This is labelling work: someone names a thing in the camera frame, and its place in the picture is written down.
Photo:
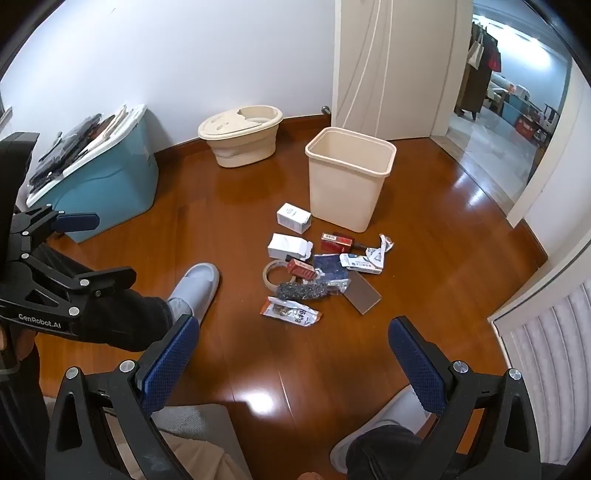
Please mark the coat rack with clothes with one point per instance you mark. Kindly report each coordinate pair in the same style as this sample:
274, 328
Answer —
480, 69

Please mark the pile of black bags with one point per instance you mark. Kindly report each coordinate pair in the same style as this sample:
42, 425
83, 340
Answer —
64, 143

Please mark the dark blue packet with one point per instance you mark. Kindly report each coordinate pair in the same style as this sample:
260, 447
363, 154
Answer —
330, 267

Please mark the white packet blue print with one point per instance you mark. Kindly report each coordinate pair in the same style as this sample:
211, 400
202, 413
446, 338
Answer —
362, 264

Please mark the beige mop bucket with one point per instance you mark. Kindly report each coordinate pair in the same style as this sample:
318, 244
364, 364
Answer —
240, 138

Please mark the crumpled silver wrapper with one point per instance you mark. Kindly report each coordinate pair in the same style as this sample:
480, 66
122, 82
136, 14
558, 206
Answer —
383, 244

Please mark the brown card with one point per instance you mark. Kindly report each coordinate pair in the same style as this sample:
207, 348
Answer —
362, 293

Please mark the grey slipper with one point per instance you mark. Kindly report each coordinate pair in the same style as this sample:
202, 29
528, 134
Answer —
392, 410
198, 281

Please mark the small white carton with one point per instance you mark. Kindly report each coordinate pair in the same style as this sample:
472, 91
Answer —
293, 217

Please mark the white paper folders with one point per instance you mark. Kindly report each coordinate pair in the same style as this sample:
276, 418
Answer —
117, 121

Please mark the person's left hand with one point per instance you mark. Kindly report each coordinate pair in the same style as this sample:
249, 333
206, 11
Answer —
21, 344

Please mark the grey pleated curtain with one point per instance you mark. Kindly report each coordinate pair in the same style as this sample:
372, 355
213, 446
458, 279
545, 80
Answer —
545, 369

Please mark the small red box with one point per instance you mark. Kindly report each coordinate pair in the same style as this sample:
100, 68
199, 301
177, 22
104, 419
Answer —
300, 268

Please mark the beige cushion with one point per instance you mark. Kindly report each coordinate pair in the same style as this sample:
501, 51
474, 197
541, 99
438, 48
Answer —
198, 434

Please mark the red gold cigarette pack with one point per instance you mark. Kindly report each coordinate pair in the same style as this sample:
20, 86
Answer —
334, 242

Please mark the red crate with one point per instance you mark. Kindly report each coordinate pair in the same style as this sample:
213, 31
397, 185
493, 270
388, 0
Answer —
526, 123

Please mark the opened white carton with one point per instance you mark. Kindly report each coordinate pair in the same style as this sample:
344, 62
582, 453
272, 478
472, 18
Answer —
286, 247

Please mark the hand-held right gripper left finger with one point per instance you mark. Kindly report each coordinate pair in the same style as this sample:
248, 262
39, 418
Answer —
171, 357

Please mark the person's left leg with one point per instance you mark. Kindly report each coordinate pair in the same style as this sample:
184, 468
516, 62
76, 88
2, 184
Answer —
124, 318

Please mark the beige plastic trash bin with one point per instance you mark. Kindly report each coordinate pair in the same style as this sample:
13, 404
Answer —
341, 184

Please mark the tape roll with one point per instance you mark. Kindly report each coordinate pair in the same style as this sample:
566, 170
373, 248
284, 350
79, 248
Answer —
268, 276

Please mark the person's leg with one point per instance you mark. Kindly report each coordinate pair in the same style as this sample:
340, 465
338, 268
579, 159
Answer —
383, 452
124, 318

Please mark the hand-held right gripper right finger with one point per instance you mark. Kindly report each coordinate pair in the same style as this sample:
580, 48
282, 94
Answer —
415, 360

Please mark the clear plastic bag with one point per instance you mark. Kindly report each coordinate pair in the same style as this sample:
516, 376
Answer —
337, 287

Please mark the grey left slipper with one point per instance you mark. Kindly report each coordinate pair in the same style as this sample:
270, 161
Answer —
198, 281

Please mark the grey right slipper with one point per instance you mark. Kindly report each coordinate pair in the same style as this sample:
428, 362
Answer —
392, 410

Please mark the white door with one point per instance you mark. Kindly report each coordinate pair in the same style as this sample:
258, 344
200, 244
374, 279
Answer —
392, 64

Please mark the grey steel scrubber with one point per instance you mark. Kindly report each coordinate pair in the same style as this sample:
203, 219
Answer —
300, 290

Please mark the person's right leg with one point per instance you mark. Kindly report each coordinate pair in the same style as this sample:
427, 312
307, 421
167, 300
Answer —
383, 452

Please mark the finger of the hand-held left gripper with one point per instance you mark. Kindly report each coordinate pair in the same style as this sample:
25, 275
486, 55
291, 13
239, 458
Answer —
106, 279
76, 221

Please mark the blue storage box white lid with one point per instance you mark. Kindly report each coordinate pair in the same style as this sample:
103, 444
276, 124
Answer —
111, 184

